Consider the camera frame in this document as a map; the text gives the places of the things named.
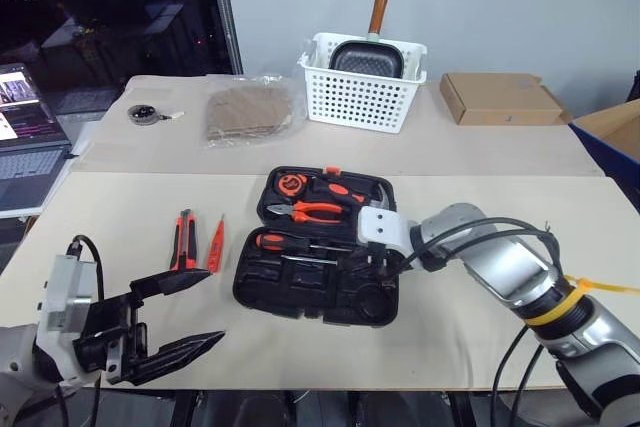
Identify plastic bag of brown paper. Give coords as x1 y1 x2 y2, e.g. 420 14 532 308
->
200 73 302 150

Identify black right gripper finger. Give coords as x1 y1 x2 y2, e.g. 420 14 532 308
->
342 248 374 276

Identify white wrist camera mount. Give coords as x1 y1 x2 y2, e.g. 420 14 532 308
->
36 253 99 384
356 206 414 254

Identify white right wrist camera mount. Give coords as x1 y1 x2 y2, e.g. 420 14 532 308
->
356 206 414 254

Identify white perforated plastic basket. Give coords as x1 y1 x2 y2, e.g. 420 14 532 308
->
297 31 429 136

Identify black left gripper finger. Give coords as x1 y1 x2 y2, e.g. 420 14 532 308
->
129 269 213 297
123 330 227 388

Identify dark rounded shape under table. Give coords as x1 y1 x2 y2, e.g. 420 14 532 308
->
204 390 301 427

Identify orange black handled screwdriver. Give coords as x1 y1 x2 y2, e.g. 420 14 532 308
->
254 232 342 252

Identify orange black handled hammer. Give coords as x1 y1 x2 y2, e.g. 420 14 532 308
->
311 178 392 212

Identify square pan with wooden handle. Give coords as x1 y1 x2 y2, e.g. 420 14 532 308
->
327 0 406 80

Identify orange black tape measure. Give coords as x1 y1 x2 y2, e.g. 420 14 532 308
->
276 172 307 198

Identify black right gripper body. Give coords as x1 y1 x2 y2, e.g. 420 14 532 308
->
366 241 402 282

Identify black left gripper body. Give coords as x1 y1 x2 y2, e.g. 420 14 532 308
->
72 279 151 388

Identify beige table cover sheet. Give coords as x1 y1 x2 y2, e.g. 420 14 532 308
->
73 73 607 179
0 171 640 393

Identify thin steel shaft screwdriver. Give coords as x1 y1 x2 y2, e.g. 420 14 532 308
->
278 253 354 267

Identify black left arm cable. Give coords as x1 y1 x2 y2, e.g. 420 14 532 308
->
54 234 107 427

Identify orange handled pliers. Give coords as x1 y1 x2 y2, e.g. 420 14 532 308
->
265 200 347 226

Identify black plastic tool case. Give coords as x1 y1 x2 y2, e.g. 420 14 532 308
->
232 165 402 329

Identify blue box with cardboard lining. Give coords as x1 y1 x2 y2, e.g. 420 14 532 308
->
568 98 640 194

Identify open grey laptop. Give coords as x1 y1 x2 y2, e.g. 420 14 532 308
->
0 62 74 214

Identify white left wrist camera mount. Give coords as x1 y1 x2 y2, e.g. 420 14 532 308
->
36 253 99 384

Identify orange voltage tester pen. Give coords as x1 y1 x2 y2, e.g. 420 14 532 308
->
206 213 227 275

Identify yellow zip tie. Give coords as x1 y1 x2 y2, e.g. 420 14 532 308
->
521 274 640 327

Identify flat brown cardboard box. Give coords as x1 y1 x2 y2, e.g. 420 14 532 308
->
439 71 574 127

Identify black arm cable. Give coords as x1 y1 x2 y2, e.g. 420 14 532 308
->
54 234 107 427
372 216 569 427

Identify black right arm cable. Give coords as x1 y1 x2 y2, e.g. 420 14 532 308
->
372 216 569 427

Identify grey metal pole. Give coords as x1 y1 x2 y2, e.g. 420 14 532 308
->
206 0 245 76

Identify orange black utility knife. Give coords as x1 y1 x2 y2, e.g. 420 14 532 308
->
169 208 198 274

